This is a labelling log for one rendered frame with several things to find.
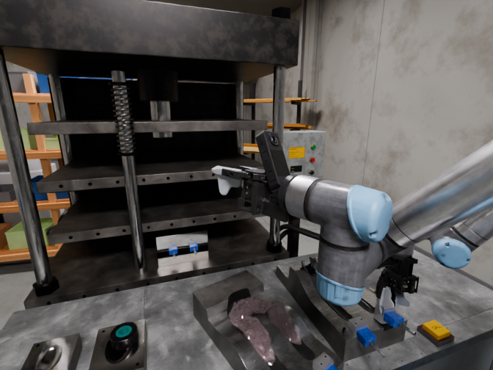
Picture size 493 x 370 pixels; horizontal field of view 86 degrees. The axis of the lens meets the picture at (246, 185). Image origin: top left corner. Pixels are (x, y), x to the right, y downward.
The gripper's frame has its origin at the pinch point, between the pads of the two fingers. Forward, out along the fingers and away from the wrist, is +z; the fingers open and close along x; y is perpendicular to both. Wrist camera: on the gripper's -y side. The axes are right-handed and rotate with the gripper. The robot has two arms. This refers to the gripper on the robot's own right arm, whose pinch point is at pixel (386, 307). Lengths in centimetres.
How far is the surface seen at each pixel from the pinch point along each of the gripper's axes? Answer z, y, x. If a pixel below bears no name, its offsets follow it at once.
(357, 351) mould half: 13.2, 0.8, -10.9
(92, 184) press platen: -29, -74, -102
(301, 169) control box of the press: -43, -79, 10
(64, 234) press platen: -4, -78, -114
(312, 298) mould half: 5.2, -19.1, -15.9
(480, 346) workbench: 23, 1, 55
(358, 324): 4.1, 0.3, -11.6
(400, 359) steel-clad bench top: 14.8, 5.6, 2.4
